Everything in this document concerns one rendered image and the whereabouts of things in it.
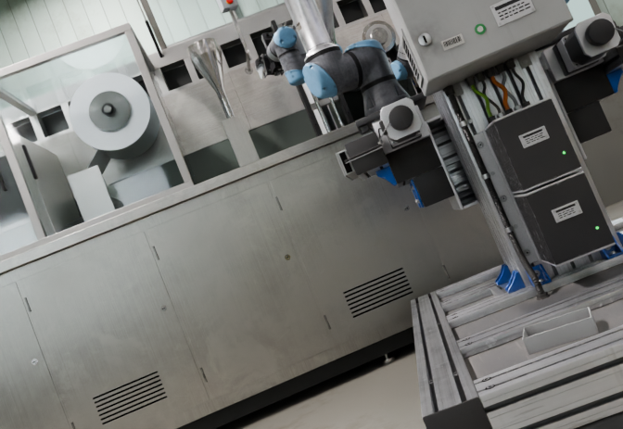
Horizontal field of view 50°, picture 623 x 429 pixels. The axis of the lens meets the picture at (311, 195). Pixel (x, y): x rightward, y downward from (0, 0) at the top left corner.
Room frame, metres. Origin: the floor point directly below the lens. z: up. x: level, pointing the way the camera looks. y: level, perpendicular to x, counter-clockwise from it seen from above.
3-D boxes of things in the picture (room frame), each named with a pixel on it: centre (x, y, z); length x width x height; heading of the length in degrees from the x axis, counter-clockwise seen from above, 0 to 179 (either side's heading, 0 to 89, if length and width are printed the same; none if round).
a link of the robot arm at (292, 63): (2.25, -0.13, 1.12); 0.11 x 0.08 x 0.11; 109
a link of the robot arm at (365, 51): (2.04, -0.32, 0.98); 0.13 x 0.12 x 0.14; 109
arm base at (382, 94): (2.04, -0.32, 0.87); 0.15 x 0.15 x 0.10
